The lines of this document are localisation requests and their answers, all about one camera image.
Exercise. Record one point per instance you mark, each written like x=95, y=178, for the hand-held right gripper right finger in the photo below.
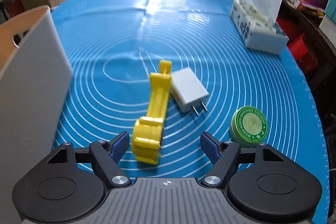
x=210, y=145

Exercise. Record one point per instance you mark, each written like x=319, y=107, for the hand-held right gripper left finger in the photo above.
x=119, y=145

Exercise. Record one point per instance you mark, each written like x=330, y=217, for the yellow plastic toy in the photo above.
x=157, y=98

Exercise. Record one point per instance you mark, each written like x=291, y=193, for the beige plastic storage bin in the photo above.
x=31, y=95

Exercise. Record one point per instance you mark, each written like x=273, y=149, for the green round tin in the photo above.
x=248, y=124

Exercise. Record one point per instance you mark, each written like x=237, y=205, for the white charger plug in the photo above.
x=187, y=90

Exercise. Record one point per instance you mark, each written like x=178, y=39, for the blue silicone baking mat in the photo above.
x=199, y=37

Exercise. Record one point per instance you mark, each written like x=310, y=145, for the patterned tissue box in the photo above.
x=252, y=27

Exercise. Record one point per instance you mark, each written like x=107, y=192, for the red paper bag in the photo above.
x=302, y=52

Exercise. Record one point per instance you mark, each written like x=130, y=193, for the dark wooden side table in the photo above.
x=315, y=29

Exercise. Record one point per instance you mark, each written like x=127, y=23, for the white foam box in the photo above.
x=328, y=22

